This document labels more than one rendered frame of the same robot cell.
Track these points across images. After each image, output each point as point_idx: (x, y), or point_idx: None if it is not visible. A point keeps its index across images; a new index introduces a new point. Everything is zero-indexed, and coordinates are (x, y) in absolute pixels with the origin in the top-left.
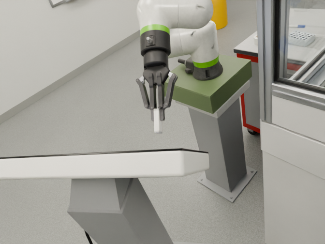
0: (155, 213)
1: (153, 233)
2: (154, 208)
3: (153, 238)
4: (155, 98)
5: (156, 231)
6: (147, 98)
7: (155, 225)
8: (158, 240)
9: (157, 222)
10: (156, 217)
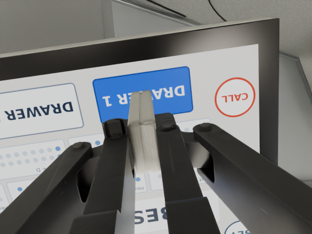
0: (105, 19)
1: (111, 32)
2: (104, 24)
3: (112, 33)
4: (126, 172)
5: (107, 14)
6: (67, 196)
7: (107, 18)
8: (108, 5)
9: (105, 6)
10: (104, 11)
